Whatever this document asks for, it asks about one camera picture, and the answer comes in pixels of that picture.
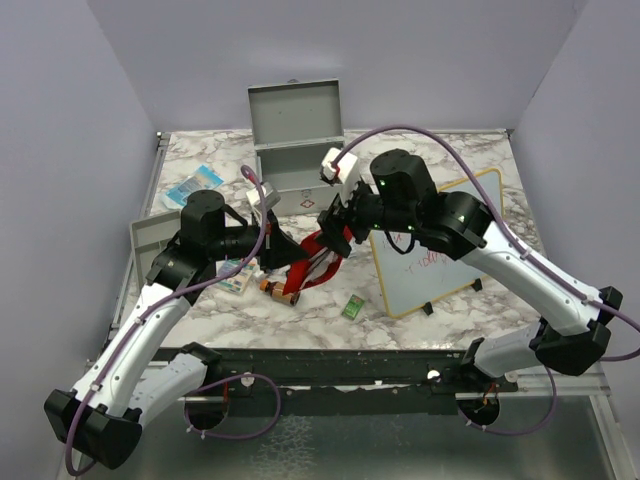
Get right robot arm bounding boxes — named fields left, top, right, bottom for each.
left=318, top=148, right=622, bottom=391

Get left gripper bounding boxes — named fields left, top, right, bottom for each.
left=209, top=208, right=311, bottom=273

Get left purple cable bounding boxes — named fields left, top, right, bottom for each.
left=64, top=164, right=282, bottom=476

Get green small packet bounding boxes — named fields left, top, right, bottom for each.
left=342, top=294, right=365, bottom=320

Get small whiteboard yellow frame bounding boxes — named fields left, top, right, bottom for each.
left=368, top=168, right=505, bottom=320

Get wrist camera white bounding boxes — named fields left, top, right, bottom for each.
left=320, top=147, right=360, bottom=202
left=246, top=181, right=281, bottom=215

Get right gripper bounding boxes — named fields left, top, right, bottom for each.
left=313, top=173, right=416, bottom=259

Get brown medicine bottle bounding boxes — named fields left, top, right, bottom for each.
left=260, top=280, right=300, bottom=306

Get blue pouch packet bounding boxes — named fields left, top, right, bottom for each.
left=161, top=165, right=224, bottom=210

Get grey metal first aid box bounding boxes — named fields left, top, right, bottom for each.
left=248, top=79, right=345, bottom=216

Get black mounting rail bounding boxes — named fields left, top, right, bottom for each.
left=154, top=342, right=517, bottom=416

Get medicine box teal orange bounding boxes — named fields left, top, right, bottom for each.
left=215, top=259, right=258, bottom=295

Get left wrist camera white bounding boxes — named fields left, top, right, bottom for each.
left=246, top=181, right=281, bottom=215

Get red first aid pouch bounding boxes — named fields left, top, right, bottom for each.
left=283, top=230, right=344, bottom=294

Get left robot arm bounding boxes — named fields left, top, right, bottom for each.
left=44, top=184, right=306, bottom=476

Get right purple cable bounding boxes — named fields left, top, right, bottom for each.
left=334, top=124, right=640, bottom=436

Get purple cable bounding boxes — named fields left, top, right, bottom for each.
left=334, top=124, right=640, bottom=436
left=64, top=164, right=282, bottom=476

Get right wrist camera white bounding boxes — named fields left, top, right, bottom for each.
left=320, top=147, right=360, bottom=202

